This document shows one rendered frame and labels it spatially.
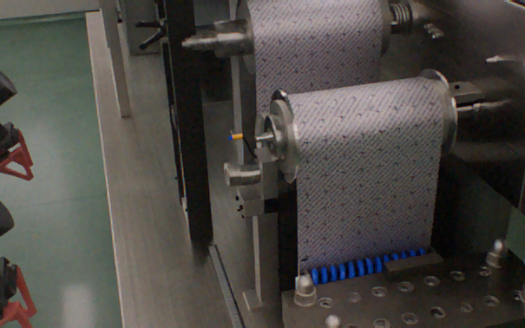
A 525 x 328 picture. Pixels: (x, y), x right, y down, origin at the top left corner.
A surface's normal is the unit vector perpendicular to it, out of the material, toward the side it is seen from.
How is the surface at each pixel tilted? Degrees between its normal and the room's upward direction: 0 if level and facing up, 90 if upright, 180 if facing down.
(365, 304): 0
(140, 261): 0
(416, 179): 90
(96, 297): 0
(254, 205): 90
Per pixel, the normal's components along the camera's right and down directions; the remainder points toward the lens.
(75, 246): -0.04, -0.87
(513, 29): -0.97, 0.16
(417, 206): 0.25, 0.47
